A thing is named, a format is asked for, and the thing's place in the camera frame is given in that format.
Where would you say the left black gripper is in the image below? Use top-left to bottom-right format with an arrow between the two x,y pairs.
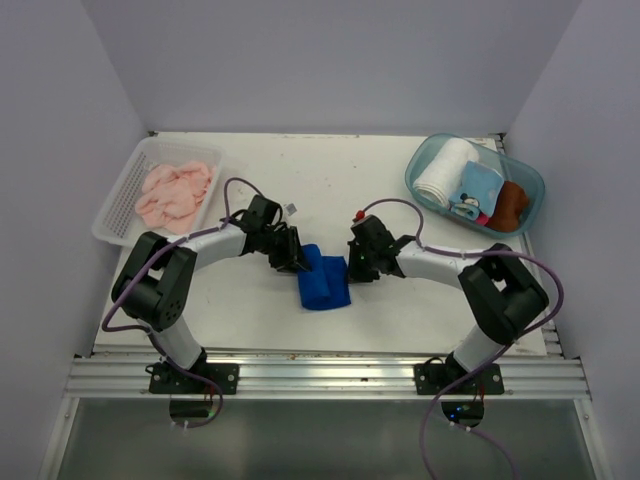
259,225 -> 311,275

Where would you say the pink towel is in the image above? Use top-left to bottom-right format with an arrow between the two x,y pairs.
134,161 -> 215,235

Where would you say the white plastic basket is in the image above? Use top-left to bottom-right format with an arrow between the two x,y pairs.
92,136 -> 226,248

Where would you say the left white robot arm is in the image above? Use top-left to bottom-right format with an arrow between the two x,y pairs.
102,195 -> 311,393

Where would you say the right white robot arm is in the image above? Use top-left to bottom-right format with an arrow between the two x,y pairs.
347,214 -> 549,393

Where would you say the teal transparent plastic tub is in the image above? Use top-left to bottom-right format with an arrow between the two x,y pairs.
404,133 -> 545,239

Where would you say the white rolled towel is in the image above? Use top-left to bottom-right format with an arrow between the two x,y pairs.
409,138 -> 479,208

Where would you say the light blue cartoon towel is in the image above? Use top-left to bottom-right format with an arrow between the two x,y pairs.
449,161 -> 504,222

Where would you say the brown rolled towel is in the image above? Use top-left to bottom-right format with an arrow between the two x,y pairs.
486,181 -> 530,233

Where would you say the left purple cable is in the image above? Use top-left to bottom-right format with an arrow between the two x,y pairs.
101,177 -> 266,429

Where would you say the purple cable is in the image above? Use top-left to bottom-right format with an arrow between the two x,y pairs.
352,198 -> 565,480
101,177 -> 266,429

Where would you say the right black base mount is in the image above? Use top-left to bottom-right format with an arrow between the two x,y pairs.
413,356 -> 505,396

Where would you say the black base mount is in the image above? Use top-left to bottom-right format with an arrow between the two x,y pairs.
145,362 -> 239,395
413,356 -> 505,396

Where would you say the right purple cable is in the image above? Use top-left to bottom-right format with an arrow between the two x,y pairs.
352,198 -> 565,480

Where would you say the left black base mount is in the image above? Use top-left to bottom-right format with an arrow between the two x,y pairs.
145,362 -> 239,395

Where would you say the aluminium rail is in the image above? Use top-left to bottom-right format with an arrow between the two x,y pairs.
63,346 -> 591,400

